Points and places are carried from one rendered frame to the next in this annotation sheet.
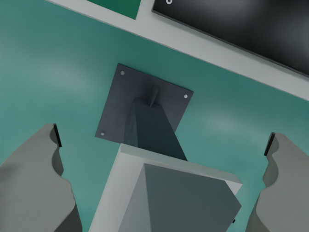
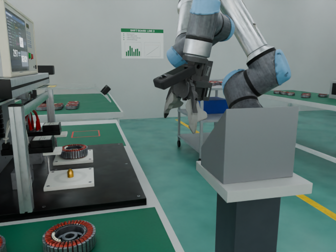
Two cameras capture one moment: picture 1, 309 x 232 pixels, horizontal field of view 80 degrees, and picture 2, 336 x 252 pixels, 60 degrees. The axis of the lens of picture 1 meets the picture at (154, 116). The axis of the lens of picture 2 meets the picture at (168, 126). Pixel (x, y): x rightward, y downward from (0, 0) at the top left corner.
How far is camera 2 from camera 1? 0.78 m
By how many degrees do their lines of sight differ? 61
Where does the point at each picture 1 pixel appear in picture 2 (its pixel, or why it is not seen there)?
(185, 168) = (209, 175)
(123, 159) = (229, 189)
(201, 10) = (133, 189)
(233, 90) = not seen: outside the picture
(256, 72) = (141, 176)
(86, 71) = not seen: outside the picture
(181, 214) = (217, 145)
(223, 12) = (129, 185)
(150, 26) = (153, 203)
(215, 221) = (210, 140)
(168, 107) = not seen: outside the picture
